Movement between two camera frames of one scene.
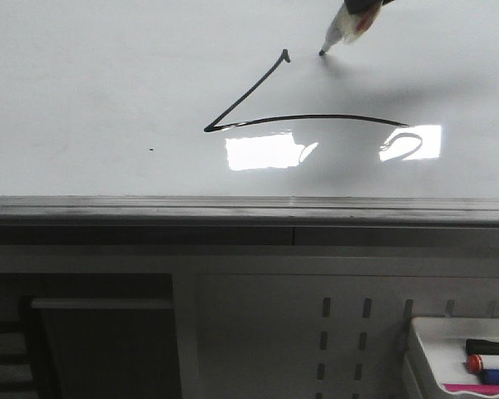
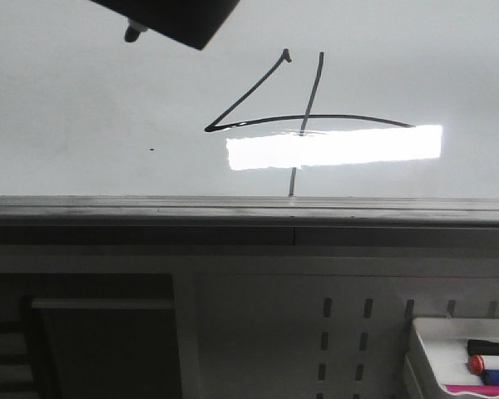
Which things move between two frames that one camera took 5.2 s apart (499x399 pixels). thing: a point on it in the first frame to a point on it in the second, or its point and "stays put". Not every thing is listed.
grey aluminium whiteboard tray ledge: x=249 y=220 stays put
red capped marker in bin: x=478 y=362 stays put
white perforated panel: x=318 y=327 stays put
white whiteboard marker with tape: x=348 y=26 to x=133 y=31
